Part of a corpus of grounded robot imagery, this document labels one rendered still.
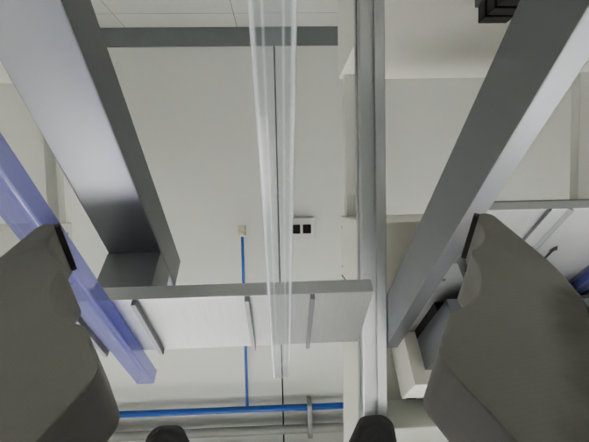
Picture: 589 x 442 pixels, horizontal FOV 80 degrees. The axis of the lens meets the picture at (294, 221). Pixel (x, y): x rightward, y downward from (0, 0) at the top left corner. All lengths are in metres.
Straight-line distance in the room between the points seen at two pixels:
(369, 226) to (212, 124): 1.61
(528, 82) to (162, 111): 2.00
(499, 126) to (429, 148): 1.88
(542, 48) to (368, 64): 0.36
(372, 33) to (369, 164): 0.20
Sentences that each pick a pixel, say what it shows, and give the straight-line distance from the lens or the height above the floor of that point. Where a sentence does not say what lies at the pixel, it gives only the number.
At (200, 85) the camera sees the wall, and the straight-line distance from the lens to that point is 2.15.
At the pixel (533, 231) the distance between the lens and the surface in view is 0.44.
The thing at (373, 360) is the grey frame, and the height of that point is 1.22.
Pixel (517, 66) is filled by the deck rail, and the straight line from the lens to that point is 0.31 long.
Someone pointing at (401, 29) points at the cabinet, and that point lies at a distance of 0.83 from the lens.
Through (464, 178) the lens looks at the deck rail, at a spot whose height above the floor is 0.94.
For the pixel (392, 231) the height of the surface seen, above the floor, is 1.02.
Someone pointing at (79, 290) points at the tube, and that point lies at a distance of 0.22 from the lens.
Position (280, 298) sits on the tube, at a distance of 0.21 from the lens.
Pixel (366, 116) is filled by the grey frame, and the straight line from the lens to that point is 0.58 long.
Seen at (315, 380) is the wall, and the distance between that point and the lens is 2.26.
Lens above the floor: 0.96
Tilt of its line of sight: 3 degrees up
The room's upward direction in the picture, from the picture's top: 179 degrees clockwise
